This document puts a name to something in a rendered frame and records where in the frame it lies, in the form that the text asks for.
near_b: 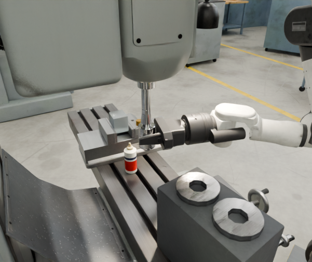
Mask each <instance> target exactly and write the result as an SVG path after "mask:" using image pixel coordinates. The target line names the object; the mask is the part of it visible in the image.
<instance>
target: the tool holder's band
mask: <svg viewBox="0 0 312 262"><path fill-rule="evenodd" d="M138 130H139V131H141V132H145V133H148V132H152V131H154V130H155V124H154V123H153V122H152V123H151V125H150V126H149V127H144V126H143V125H142V123H140V124H138Z"/></svg>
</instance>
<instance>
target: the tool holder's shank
mask: <svg viewBox="0 0 312 262"><path fill-rule="evenodd" d="M141 103H142V115H141V123H142V125H143V126H144V127H149V126H150V125H151V123H152V122H153V121H152V116H151V90H150V89H141Z"/></svg>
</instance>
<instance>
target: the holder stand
mask: <svg viewBox="0 0 312 262"><path fill-rule="evenodd" d="M283 230H284V225H283V224H281V223H280V222H278V221H277V220H275V219H273V218H272V217H270V216H269V215H268V214H266V213H265V212H263V211H262V210H260V209H259V208H257V207H256V206H255V205H253V204H252V203H250V202H249V201H247V200H246V199H244V198H243V197H241V196H240V195H238V194H237V193H235V192H234V191H233V190H231V189H230V188H228V187H227V186H225V185H224V184H222V183H221V182H219V181H218V180H216V179H215V178H213V177H212V176H210V175H209V174H207V173H206V172H204V171H203V170H202V169H200V168H199V167H196V168H194V169H192V170H190V171H188V172H186V173H184V174H183V175H181V176H179V177H177V178H175V179H173V180H171V181H169V182H167V183H165V184H163V185H161V186H159V187H158V188H157V246H158V247H159V248H160V250H161V251H162V252H163V253H164V254H165V255H166V256H167V257H168V258H169V260H170V261H171V262H273V261H274V258H275V255H276V251H277V248H278V245H279V242H280V239H281V236H282V233H283Z"/></svg>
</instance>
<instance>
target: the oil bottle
mask: <svg viewBox="0 0 312 262"><path fill-rule="evenodd" d="M124 157H125V171H126V173H128V174H133V173H135V172H136V171H137V150H136V148H135V147H133V146H132V145H131V143H129V145H128V146H127V147H126V148H125V149H124Z"/></svg>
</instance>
